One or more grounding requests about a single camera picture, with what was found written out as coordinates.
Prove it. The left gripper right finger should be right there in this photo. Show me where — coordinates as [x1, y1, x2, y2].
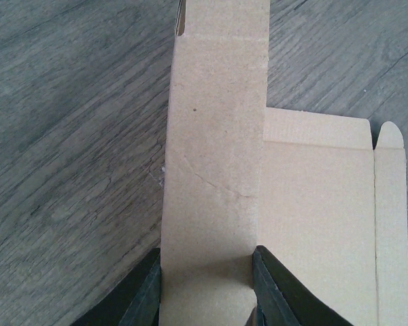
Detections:
[252, 245, 351, 325]

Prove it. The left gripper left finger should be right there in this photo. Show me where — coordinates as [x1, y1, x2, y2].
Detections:
[73, 248, 161, 325]

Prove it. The cardboard box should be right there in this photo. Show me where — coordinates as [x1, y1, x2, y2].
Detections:
[159, 1, 408, 325]

